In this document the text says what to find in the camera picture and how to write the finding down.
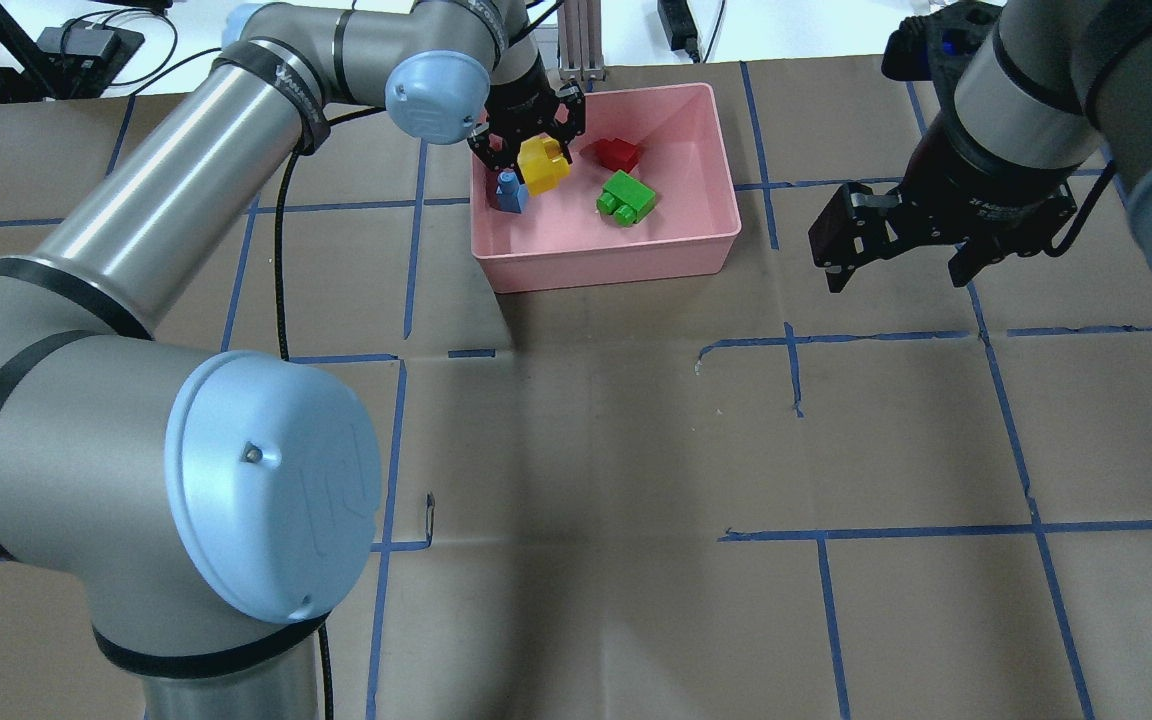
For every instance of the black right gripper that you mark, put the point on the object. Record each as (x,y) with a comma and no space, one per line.
(976,183)

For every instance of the pink plastic box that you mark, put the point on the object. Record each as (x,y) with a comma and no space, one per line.
(561,239)

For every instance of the brown paper table cover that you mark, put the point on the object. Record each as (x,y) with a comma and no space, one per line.
(735,496)

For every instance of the green toy block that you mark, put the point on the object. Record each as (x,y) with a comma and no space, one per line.
(626,200)

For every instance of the blue toy block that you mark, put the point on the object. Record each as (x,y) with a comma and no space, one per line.
(510,194)

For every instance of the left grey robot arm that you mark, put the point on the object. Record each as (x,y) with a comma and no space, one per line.
(217,507)

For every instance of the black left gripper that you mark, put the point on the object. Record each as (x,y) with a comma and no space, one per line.
(521,101)

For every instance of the aluminium frame post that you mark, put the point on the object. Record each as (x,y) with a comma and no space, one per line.
(580,41)

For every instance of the black power adapter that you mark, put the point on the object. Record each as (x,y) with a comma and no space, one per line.
(678,23)

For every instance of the black docking device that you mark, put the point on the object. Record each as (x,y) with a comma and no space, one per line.
(82,46)

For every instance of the red toy block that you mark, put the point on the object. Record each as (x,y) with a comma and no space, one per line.
(616,154)

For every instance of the yellow toy block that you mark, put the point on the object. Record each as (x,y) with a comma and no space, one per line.
(542,164)

